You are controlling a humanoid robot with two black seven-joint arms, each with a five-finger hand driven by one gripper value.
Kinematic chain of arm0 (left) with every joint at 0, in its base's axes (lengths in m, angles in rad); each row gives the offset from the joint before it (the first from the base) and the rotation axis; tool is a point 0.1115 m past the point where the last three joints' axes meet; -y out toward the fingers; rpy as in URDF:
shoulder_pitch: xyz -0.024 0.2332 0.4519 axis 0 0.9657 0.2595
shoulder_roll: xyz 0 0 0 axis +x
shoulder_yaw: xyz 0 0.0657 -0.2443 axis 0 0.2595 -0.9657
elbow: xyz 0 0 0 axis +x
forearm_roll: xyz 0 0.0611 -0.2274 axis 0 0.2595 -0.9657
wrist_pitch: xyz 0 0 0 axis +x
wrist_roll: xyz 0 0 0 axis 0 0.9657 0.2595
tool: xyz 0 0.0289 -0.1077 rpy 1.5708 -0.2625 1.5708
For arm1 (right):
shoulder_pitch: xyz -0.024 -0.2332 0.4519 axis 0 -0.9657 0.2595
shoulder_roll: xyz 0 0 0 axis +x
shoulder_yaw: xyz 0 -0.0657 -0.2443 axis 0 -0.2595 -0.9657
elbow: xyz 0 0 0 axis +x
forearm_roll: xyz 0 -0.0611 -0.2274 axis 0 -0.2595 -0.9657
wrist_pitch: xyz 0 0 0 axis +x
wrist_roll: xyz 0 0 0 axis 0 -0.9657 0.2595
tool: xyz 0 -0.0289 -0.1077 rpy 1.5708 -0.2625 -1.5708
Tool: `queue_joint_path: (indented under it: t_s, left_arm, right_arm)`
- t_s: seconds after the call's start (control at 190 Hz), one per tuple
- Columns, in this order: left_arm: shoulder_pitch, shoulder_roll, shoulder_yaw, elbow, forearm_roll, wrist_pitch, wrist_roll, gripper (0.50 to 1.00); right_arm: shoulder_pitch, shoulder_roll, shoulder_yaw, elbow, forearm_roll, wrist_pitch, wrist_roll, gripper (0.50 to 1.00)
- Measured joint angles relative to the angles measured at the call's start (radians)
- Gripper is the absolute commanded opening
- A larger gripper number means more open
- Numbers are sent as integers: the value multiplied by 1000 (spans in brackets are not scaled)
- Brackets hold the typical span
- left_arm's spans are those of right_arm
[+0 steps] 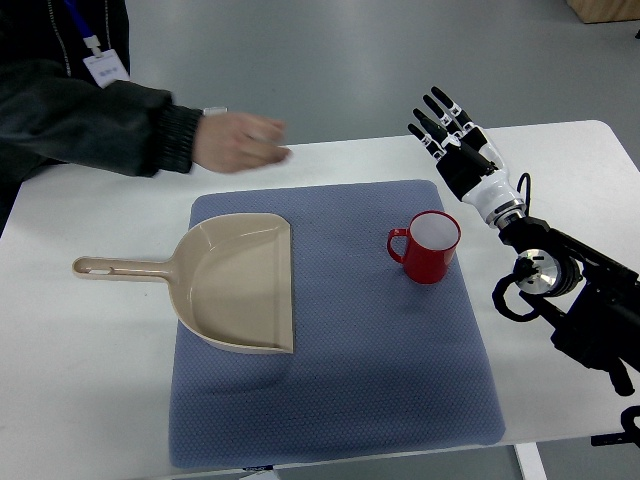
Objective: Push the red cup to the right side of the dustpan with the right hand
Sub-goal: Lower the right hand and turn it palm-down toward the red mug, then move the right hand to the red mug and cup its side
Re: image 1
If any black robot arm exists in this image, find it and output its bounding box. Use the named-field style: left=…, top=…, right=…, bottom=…
left=492, top=206, right=639, bottom=397

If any black jacket sleeve forearm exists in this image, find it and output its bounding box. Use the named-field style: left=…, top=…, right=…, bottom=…
left=1, top=60, right=202, bottom=183

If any red cup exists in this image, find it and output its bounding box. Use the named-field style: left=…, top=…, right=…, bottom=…
left=386, top=210, right=461, bottom=284

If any person's bare hand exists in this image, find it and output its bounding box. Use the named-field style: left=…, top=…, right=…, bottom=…
left=191, top=112, right=290, bottom=174

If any blue lanyard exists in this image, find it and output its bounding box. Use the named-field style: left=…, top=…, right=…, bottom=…
left=67, top=0, right=100, bottom=42

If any white table leg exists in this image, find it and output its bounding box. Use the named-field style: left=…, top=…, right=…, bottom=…
left=514, top=443, right=547, bottom=480

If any beige plastic dustpan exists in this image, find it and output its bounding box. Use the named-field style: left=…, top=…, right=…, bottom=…
left=72, top=213, right=295, bottom=354

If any white id badge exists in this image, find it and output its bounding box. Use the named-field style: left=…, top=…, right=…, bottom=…
left=83, top=49, right=130, bottom=88

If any wooden box corner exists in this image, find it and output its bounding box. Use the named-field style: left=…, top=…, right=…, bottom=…
left=566, top=0, right=640, bottom=24

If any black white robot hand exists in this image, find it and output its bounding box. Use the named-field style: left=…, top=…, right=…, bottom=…
left=408, top=86, right=528, bottom=229

